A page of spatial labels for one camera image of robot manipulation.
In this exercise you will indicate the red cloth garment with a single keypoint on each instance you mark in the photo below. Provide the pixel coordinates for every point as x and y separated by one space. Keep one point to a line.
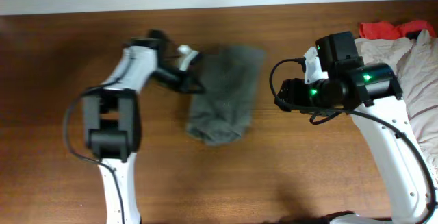
387 31

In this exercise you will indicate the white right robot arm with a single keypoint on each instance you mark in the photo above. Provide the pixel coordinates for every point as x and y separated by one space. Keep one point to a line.
376 106

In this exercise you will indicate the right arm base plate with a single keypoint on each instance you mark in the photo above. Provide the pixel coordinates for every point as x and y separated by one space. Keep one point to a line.
348 217

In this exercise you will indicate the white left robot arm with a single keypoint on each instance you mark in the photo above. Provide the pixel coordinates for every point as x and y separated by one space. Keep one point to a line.
111 113

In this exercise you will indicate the beige cloth garment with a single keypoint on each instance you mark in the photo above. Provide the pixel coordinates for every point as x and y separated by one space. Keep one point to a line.
414 61

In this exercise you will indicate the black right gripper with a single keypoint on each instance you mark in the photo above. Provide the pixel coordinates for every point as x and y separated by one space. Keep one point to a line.
285 94

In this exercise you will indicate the grey cotton shorts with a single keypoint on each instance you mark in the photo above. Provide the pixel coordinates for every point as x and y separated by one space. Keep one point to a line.
224 112

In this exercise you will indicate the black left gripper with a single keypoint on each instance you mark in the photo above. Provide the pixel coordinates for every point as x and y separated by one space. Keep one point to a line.
187 81

